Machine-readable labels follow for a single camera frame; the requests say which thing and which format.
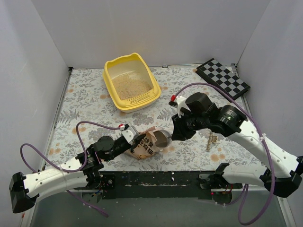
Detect silver metal scoop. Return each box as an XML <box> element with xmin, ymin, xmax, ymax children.
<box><xmin>154</xmin><ymin>130</ymin><xmax>172</xmax><ymax>148</ymax></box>

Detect pink cat litter bag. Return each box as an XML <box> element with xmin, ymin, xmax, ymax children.
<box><xmin>124</xmin><ymin>126</ymin><xmax>164</xmax><ymax>160</ymax></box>

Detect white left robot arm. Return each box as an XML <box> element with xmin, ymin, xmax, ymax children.
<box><xmin>9</xmin><ymin>136</ymin><xmax>140</xmax><ymax>213</ymax></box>

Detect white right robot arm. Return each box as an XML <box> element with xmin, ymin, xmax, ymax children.
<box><xmin>169</xmin><ymin>92</ymin><xmax>303</xmax><ymax>198</ymax></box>

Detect beige litter in box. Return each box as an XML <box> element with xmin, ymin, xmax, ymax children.
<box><xmin>112</xmin><ymin>75</ymin><xmax>152</xmax><ymax>100</ymax></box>

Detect yellow cat litter box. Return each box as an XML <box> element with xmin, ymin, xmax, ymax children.
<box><xmin>103</xmin><ymin>52</ymin><xmax>161</xmax><ymax>113</ymax></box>

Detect wooden ruler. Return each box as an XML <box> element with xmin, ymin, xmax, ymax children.
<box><xmin>206</xmin><ymin>132</ymin><xmax>217</xmax><ymax>152</ymax></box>

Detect floral tablecloth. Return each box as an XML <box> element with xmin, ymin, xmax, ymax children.
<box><xmin>48</xmin><ymin>67</ymin><xmax>260</xmax><ymax>171</ymax></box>

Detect black folding chessboard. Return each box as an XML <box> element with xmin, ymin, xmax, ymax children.
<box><xmin>196</xmin><ymin>58</ymin><xmax>250</xmax><ymax>100</ymax></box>

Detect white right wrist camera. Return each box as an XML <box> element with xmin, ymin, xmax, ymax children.
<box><xmin>169</xmin><ymin>95</ymin><xmax>191</xmax><ymax>118</ymax></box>

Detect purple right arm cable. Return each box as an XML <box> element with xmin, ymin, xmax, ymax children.
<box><xmin>175</xmin><ymin>82</ymin><xmax>276</xmax><ymax>225</ymax></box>

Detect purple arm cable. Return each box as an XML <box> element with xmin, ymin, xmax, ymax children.
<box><xmin>175</xmin><ymin>82</ymin><xmax>276</xmax><ymax>225</ymax></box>
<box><xmin>20</xmin><ymin>121</ymin><xmax>124</xmax><ymax>217</ymax></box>

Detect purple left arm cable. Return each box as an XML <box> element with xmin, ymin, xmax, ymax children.
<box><xmin>20</xmin><ymin>121</ymin><xmax>124</xmax><ymax>217</ymax></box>

